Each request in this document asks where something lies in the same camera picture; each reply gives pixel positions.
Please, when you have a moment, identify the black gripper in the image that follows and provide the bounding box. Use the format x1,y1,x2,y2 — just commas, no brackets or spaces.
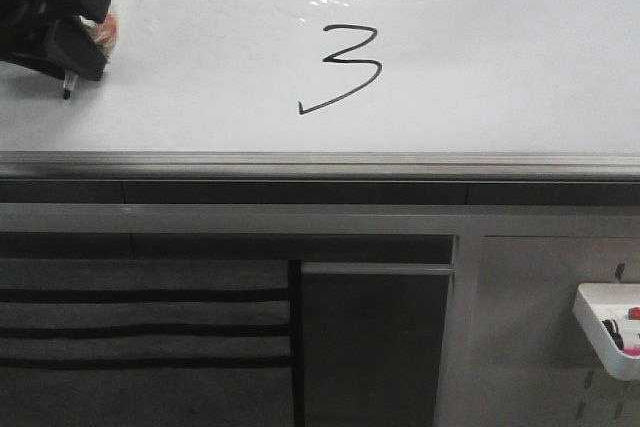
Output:
1,0,112,81

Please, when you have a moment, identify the white taped whiteboard marker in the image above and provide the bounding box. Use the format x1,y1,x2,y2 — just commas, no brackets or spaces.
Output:
63,5,118,100

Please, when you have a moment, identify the grey fabric pocket organizer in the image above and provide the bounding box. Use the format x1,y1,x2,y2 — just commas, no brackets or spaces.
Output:
1,259,304,426

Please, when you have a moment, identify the dark grey panel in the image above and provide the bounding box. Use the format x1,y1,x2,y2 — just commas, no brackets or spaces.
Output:
302,263,450,426

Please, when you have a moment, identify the white plastic marker tray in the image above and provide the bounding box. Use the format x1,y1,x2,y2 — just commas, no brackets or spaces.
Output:
573,283,639,381

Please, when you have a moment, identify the black capped marker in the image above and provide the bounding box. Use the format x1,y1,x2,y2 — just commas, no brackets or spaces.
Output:
603,319,639,350

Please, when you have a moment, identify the red capped marker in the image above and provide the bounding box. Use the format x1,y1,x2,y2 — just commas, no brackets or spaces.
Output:
619,306,640,321

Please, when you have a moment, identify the pink marker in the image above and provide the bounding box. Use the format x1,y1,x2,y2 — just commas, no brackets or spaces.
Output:
622,339,640,357

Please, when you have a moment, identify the white whiteboard with aluminium frame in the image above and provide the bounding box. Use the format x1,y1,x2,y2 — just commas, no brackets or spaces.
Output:
1,0,639,182

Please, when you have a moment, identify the grey whiteboard stand frame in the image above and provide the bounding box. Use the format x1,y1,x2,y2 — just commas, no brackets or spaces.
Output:
1,203,639,426

